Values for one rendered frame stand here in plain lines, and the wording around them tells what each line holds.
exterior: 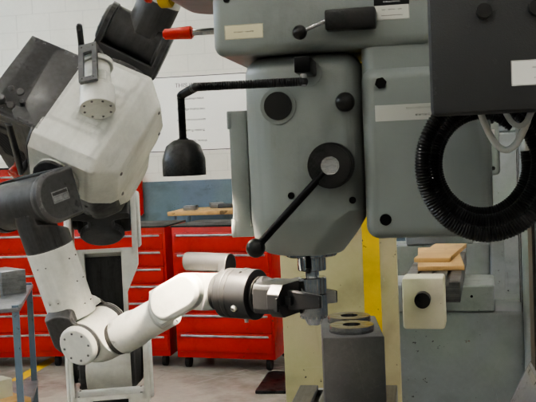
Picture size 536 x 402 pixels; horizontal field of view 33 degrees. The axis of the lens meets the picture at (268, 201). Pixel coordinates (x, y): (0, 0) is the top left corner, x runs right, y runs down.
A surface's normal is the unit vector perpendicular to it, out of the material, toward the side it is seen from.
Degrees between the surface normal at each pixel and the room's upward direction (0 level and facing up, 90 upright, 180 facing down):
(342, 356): 90
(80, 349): 103
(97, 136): 58
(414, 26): 90
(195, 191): 90
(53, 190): 82
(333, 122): 90
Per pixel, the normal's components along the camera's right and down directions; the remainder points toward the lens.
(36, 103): 0.11, -0.49
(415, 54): -0.17, 0.06
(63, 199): 0.85, -0.15
